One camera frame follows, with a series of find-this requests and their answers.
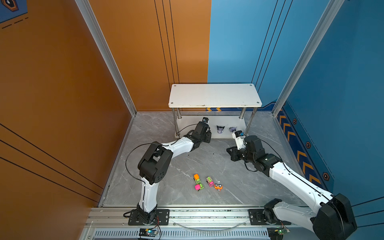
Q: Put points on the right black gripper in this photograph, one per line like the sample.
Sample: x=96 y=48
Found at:
x=233 y=154

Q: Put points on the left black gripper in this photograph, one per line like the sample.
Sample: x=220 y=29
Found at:
x=208 y=134

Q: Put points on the black purple bat toy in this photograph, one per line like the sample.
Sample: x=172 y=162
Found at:
x=220 y=129

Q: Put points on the purple toy car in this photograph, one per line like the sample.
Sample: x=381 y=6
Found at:
x=232 y=129

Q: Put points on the green pink toy car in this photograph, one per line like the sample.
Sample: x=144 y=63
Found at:
x=210 y=182

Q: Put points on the orange round toy car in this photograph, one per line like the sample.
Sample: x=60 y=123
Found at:
x=218 y=186

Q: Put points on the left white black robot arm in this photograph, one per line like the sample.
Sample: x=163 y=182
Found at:
x=155 y=162

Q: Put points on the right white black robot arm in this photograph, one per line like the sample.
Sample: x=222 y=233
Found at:
x=329 y=216

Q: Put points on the white two-tier shelf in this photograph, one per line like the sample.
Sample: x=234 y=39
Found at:
x=236 y=105

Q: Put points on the orange green toy car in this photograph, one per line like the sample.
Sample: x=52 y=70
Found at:
x=197 y=179

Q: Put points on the pink green toy truck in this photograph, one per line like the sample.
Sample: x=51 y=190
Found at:
x=199 y=187

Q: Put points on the right circuit board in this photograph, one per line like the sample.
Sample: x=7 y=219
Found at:
x=278 y=233

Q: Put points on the circuit board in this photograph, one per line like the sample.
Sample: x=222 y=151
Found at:
x=278 y=233
x=148 y=233

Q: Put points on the left circuit board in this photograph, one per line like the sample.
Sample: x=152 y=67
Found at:
x=148 y=233

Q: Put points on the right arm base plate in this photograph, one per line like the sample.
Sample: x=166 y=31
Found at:
x=257 y=217

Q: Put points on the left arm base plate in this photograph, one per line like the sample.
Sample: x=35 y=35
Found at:
x=156 y=217

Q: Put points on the aluminium front rail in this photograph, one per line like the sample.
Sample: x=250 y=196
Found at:
x=186 y=223

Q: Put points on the right aluminium corner post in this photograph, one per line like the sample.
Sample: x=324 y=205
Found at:
x=315 y=39

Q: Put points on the aluminium corner post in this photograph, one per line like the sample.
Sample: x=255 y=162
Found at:
x=101 y=42
x=315 y=39

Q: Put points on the left aluminium corner post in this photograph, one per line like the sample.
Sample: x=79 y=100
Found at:
x=101 y=42

